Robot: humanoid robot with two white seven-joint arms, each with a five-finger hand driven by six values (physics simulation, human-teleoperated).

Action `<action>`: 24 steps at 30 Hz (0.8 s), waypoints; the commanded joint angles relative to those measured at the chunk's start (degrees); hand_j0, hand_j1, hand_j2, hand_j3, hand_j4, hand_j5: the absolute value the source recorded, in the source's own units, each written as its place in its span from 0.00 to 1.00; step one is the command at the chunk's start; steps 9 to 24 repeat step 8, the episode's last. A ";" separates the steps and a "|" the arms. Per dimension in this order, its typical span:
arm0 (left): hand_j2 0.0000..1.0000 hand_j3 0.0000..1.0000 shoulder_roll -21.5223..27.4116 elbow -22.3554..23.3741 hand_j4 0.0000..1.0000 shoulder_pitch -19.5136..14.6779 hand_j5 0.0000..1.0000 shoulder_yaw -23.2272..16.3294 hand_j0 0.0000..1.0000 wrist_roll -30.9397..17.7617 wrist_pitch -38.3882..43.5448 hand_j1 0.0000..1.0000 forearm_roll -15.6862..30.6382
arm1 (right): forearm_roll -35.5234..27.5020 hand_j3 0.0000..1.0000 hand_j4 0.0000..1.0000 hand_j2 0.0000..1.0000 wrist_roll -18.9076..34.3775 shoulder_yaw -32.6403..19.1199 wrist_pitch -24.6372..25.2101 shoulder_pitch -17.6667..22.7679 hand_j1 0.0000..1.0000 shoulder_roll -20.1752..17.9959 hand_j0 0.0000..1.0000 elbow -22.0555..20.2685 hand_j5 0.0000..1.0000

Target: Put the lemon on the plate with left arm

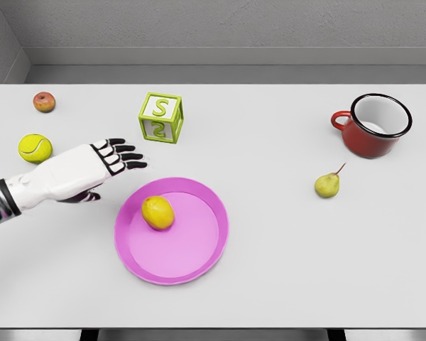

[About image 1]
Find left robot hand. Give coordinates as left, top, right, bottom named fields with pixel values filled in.
left=40, top=138, right=149, bottom=204

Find yellow lemon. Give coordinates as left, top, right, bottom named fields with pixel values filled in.
left=141, top=195, right=175, bottom=232

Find pink plate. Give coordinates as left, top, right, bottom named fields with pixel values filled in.
left=114, top=177, right=230, bottom=286

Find yellow tennis ball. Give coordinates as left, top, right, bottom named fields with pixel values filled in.
left=18, top=133, right=53, bottom=165

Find red apple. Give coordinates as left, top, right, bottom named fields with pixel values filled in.
left=32, top=92, right=56, bottom=114

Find green letter block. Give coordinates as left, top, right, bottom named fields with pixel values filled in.
left=138, top=92, right=185, bottom=145

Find green pear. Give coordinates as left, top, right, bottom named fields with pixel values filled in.
left=314, top=162, right=347, bottom=199

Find red enamel mug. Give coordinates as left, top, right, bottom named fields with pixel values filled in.
left=330, top=93, right=413, bottom=159

